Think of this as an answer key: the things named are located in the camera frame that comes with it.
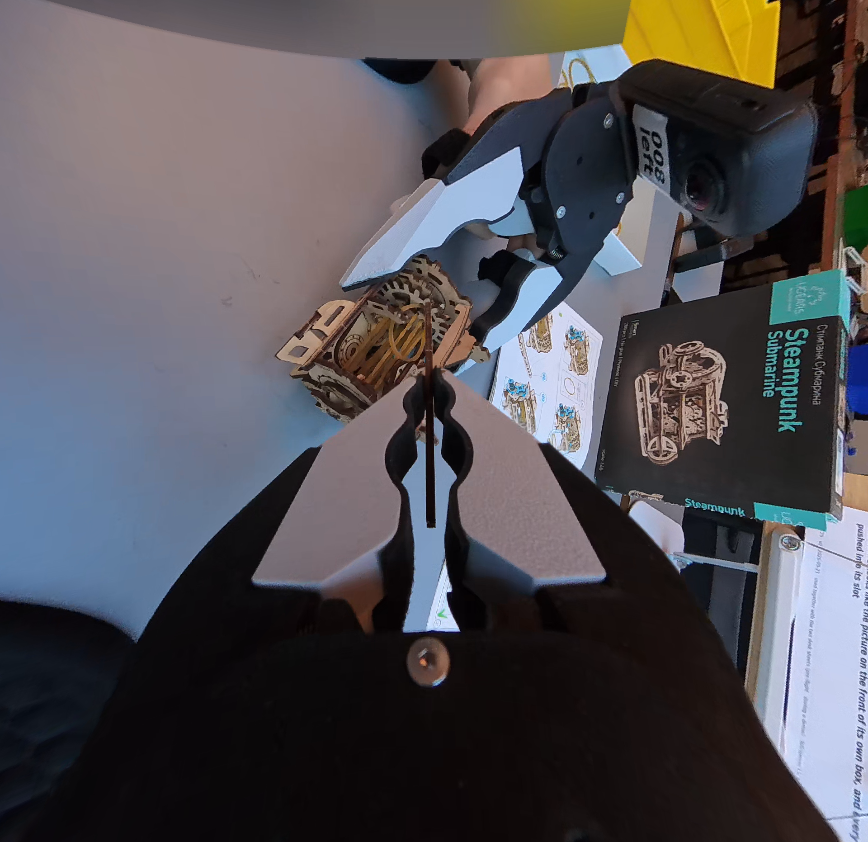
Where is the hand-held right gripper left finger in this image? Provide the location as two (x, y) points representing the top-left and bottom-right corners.
(251, 374), (435, 634)

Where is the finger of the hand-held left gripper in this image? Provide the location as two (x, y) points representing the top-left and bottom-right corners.
(468, 251), (565, 356)
(338, 145), (526, 293)

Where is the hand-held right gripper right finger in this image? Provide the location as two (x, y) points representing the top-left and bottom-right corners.
(434, 370), (608, 633)

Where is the thin wooden model part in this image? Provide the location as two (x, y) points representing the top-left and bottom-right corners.
(423, 301), (439, 529)

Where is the wooden mechanical model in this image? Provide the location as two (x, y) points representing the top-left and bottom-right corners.
(274, 254), (492, 444)

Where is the black model kit box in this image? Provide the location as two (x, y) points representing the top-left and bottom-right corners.
(595, 267), (853, 532)

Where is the person's left hand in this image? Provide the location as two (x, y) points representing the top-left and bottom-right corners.
(461, 54), (568, 261)

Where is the assembly instruction booklet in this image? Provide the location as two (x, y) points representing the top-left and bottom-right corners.
(426, 301), (604, 634)

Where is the white cardboard tray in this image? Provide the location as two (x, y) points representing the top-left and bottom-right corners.
(558, 43), (643, 278)

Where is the black box-shaped device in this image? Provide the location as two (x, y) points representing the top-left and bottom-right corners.
(668, 211), (755, 302)

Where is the person's dark clothing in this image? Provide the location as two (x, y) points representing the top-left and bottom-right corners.
(363, 57), (435, 85)

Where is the yellow plastic bin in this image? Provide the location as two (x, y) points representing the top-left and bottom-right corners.
(623, 0), (782, 89)

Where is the green board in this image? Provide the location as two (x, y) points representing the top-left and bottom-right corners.
(841, 184), (868, 268)

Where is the white task instruction sheet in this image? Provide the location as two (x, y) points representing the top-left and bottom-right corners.
(745, 505), (868, 842)

